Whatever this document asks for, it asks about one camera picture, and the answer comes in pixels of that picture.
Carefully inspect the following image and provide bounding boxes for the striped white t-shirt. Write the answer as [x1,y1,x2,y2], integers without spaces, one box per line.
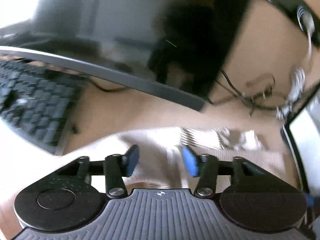
[64,127,291,189]

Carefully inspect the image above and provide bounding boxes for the black mechanical keyboard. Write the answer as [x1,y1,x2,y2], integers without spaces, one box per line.
[1,60,87,155]

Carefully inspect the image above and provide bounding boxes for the glass side computer case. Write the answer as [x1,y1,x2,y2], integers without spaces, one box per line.
[281,88,320,197]

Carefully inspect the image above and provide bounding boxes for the black computer monitor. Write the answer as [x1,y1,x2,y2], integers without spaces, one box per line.
[1,0,249,111]

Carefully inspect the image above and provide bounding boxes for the black thin cables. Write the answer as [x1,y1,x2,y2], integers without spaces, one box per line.
[87,68,288,117]

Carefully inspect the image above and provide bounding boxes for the white power cable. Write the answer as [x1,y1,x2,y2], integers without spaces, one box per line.
[274,4,316,120]

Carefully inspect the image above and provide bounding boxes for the black wall socket strip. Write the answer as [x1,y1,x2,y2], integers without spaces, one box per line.
[268,0,319,48]

